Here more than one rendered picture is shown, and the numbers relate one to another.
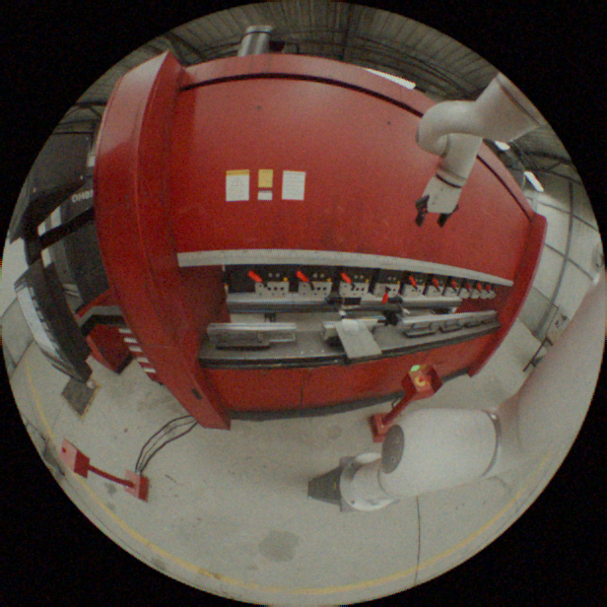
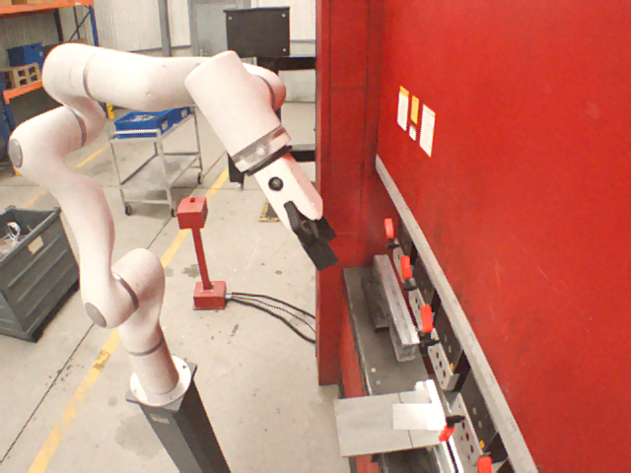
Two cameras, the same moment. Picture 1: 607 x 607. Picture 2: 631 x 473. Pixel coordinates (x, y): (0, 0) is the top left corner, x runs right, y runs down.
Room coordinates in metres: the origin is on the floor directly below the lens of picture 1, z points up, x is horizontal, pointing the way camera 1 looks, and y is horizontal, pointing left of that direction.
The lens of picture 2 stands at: (0.54, -0.85, 1.94)
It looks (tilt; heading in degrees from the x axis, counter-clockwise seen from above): 33 degrees down; 96
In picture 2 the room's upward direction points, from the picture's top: straight up
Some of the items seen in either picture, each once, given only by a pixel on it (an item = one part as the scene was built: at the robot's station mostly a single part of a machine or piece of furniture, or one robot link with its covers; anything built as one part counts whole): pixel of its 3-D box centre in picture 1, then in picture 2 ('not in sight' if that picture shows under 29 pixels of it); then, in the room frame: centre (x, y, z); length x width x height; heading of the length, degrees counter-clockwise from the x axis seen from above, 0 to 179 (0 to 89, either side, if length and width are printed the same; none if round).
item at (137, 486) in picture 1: (106, 475); (200, 254); (-0.44, 1.18, 0.41); 0.25 x 0.20 x 0.83; 10
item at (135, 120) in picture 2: not in sight; (144, 123); (-1.51, 2.57, 0.92); 0.50 x 0.36 x 0.18; 179
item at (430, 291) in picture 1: (433, 283); not in sight; (0.92, -0.83, 1.26); 0.15 x 0.09 x 0.17; 100
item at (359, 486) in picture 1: (384, 478); (152, 361); (0.01, -0.24, 1.09); 0.19 x 0.19 x 0.18
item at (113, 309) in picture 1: (100, 325); (307, 164); (0.31, 0.97, 1.18); 0.40 x 0.24 x 0.07; 100
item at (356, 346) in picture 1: (356, 337); (385, 422); (0.67, -0.29, 1.00); 0.26 x 0.18 x 0.01; 10
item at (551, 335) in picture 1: (558, 349); not in sight; (0.45, -5.20, 0.75); 1.80 x 0.75 x 1.50; 89
